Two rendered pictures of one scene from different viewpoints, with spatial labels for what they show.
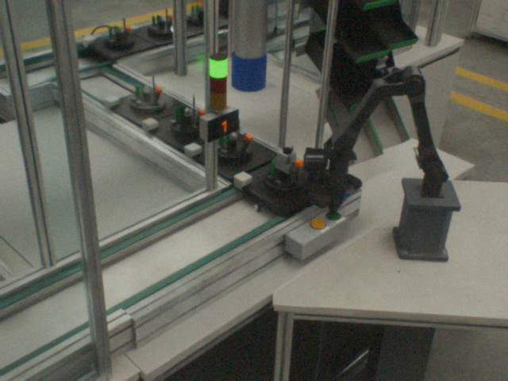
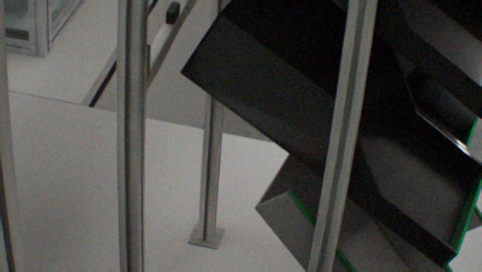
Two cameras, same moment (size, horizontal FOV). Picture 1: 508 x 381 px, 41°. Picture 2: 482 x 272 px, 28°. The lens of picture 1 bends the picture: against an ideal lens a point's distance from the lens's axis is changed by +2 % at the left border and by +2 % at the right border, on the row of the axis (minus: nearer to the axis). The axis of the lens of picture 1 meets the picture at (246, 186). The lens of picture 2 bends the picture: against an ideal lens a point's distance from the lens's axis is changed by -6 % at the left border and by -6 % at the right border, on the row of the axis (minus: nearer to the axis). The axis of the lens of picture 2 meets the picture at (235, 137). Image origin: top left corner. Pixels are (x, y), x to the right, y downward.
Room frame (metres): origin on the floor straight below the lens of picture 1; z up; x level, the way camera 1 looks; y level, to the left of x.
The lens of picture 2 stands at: (1.56, 0.18, 1.77)
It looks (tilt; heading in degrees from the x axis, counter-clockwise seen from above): 38 degrees down; 325
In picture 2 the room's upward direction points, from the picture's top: 5 degrees clockwise
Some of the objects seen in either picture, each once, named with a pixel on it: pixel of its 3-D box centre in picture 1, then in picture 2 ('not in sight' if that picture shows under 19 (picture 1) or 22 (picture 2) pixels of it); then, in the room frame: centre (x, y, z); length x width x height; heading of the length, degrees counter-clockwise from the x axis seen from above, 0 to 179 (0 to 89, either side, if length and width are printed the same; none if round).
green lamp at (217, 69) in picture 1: (218, 66); not in sight; (1.80, 0.09, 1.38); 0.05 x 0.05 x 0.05
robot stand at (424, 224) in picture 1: (425, 219); not in sight; (1.68, -0.54, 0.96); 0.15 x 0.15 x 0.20; 89
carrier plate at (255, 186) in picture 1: (285, 185); not in sight; (1.84, -0.12, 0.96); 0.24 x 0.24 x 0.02; 45
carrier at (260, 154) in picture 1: (232, 142); not in sight; (2.03, 0.05, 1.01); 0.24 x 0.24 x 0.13; 45
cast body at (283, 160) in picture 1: (284, 157); not in sight; (1.85, -0.12, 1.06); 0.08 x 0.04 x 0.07; 45
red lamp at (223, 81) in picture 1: (218, 82); not in sight; (1.80, 0.09, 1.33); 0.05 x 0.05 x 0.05
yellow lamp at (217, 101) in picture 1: (217, 98); not in sight; (1.80, 0.09, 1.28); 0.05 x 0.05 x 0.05
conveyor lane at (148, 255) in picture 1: (210, 230); not in sight; (1.65, 0.10, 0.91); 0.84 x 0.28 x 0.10; 135
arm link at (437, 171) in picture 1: (435, 166); not in sight; (1.68, -0.54, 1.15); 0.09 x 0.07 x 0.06; 0
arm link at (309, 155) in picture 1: (325, 153); not in sight; (1.68, -0.22, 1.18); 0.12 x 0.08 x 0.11; 90
